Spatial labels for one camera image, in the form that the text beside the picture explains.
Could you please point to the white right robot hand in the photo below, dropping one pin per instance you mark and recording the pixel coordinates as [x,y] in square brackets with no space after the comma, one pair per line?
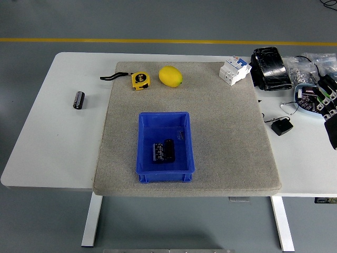
[330,105]

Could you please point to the black cylindrical battery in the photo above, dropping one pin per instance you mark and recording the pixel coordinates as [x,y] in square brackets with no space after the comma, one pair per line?
[309,91]
[158,152]
[79,99]
[306,103]
[169,149]

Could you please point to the blue plastic box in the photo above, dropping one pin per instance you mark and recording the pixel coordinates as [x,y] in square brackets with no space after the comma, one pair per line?
[147,147]

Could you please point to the black power adapter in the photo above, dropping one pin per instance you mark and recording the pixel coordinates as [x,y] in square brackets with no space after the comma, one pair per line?
[324,78]

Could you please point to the light blue bowl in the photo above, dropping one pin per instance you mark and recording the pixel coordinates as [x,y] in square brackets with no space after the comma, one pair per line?
[297,92]

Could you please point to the clear plastic parts bag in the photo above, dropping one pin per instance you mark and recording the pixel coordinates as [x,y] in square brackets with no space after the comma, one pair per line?
[325,62]

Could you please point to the clear bag of washers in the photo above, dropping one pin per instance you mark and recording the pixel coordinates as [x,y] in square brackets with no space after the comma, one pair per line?
[298,72]

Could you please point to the small black plug block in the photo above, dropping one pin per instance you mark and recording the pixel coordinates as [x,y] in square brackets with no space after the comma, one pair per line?
[282,127]

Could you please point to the black wrapped device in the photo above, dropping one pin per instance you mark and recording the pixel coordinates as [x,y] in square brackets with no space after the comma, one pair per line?
[270,69]

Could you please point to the black table control panel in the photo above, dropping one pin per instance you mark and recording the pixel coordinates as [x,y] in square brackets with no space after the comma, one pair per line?
[325,200]

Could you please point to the white circuit breaker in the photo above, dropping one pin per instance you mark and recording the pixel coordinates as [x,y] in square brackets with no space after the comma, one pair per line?
[233,69]

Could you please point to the white table leg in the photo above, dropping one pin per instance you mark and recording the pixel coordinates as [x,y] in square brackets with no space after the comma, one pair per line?
[283,224]
[91,221]

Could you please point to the grey-brown mat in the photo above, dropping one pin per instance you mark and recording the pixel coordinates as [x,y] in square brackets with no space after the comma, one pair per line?
[210,163]

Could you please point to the small clear part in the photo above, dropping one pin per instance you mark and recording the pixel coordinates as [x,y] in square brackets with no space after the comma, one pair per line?
[180,135]

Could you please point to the yellow lemon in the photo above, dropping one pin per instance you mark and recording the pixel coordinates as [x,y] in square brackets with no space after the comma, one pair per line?
[170,76]

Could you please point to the grey under-table bracket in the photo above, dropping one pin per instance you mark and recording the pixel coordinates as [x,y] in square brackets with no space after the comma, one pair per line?
[239,199]

